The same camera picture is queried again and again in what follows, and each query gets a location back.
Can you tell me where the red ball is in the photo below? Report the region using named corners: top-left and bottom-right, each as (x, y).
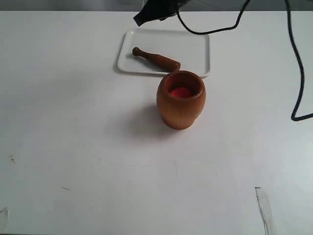
top-left (170, 87), bottom-right (193, 98)

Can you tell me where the brown wooden mortar cup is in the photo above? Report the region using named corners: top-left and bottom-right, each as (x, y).
top-left (156, 70), bottom-right (206, 130)

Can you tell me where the wooden pestle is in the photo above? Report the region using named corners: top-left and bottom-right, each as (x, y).
top-left (132, 47), bottom-right (181, 72)

